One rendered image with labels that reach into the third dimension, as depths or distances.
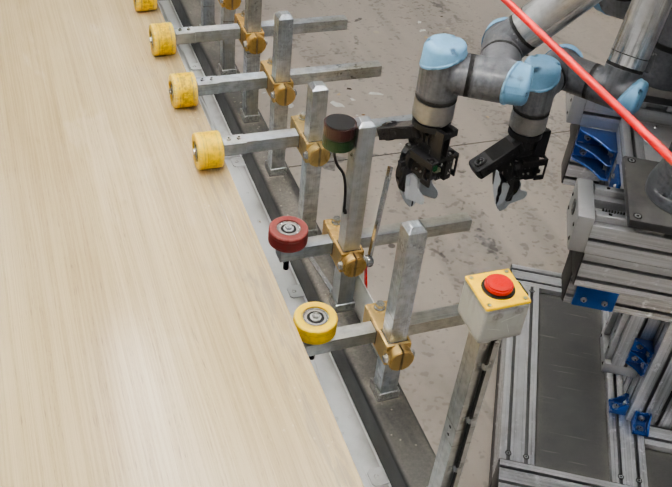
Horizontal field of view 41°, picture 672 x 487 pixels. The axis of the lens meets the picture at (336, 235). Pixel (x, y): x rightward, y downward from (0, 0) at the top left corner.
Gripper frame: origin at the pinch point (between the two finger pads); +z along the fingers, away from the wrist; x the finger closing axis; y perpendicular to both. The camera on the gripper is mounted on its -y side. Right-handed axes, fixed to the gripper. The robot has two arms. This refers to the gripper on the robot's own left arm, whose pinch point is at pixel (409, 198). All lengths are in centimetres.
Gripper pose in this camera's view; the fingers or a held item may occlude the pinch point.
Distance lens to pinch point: 177.5
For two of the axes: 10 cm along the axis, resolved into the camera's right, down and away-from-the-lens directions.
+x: 7.7, -3.6, 5.3
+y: 6.3, 5.4, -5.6
